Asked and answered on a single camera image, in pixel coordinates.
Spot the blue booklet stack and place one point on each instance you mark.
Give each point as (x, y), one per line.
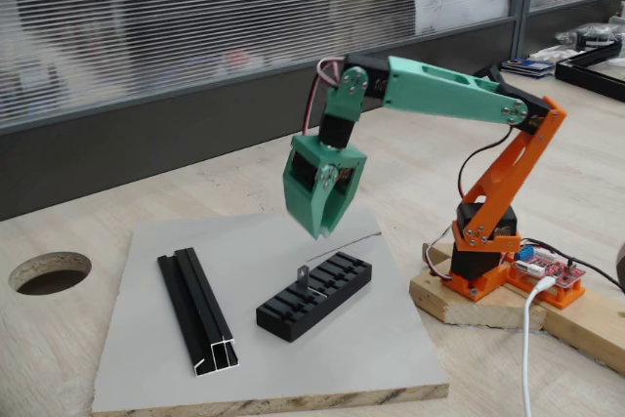
(529, 67)

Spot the small metal bracket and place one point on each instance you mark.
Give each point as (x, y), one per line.
(303, 276)

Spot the black aluminium profile rail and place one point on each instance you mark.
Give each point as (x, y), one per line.
(195, 314)

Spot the clear plastic bag of parts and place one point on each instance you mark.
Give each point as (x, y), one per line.
(593, 31)

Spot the light wooden base block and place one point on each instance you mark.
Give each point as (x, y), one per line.
(469, 312)

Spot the black slotted holder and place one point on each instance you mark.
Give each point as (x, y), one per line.
(332, 304)

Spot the black rectangular frame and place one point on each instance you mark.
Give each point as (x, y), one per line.
(586, 77)

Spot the dark brown rounded object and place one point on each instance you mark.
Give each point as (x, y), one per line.
(622, 265)

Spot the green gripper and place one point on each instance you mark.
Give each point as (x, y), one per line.
(307, 192)

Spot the white paper pile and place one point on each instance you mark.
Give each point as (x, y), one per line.
(552, 53)

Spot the grey coated chipboard panel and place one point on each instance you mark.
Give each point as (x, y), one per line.
(342, 363)

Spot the red controller board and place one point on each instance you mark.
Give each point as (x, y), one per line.
(561, 273)

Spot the long wooden plank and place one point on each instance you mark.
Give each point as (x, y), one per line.
(586, 334)

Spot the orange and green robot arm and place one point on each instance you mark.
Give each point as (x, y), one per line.
(439, 95)

